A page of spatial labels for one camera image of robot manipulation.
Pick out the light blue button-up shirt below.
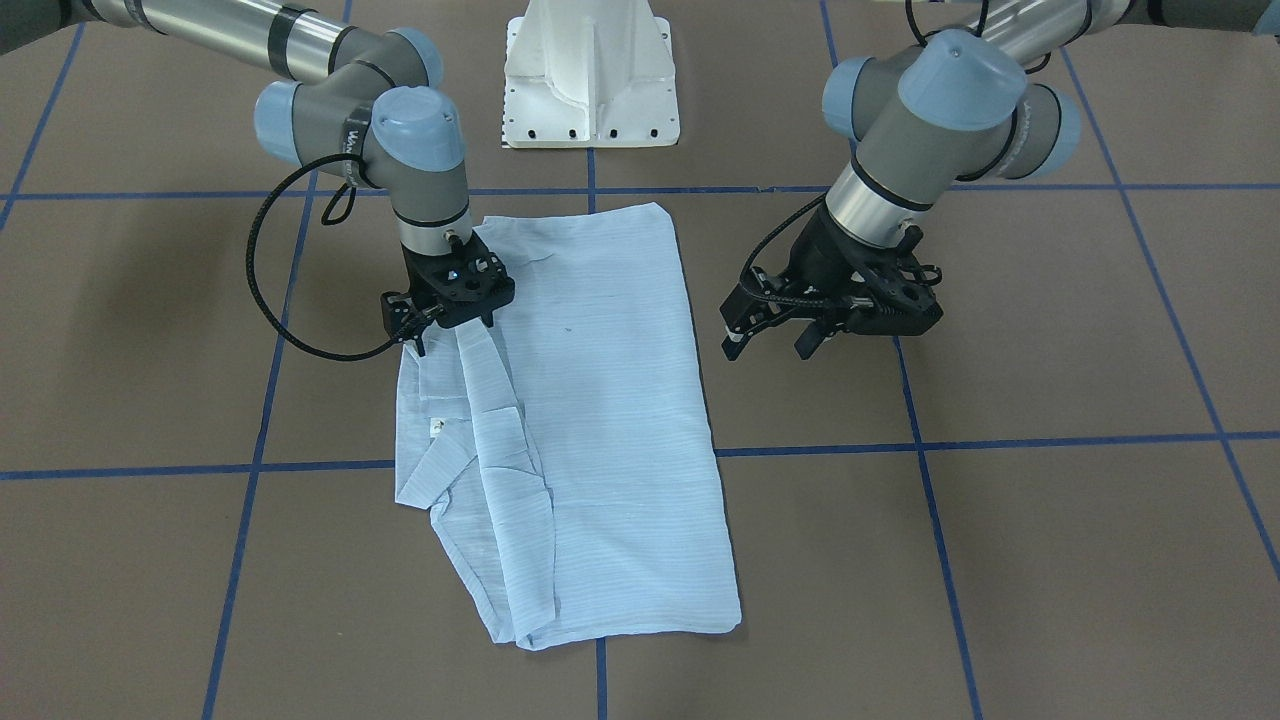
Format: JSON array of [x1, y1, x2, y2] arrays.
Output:
[[394, 202, 741, 651]]

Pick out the white central column base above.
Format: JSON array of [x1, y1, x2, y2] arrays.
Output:
[[500, 1, 682, 149]]

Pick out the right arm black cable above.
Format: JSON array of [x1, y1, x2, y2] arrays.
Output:
[[246, 152, 431, 363]]

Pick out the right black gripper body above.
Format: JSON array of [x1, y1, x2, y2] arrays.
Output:
[[402, 238, 516, 329]]

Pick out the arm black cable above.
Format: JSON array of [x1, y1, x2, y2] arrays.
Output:
[[740, 0, 1051, 301], [246, 152, 431, 363]]

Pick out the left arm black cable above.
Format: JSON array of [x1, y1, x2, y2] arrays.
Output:
[[740, 0, 1051, 301]]

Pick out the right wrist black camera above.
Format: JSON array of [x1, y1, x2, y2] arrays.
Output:
[[379, 291, 433, 345]]

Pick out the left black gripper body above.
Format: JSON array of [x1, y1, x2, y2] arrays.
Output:
[[760, 205, 945, 336]]

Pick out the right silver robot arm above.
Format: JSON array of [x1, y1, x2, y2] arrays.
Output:
[[3, 1, 515, 338]]

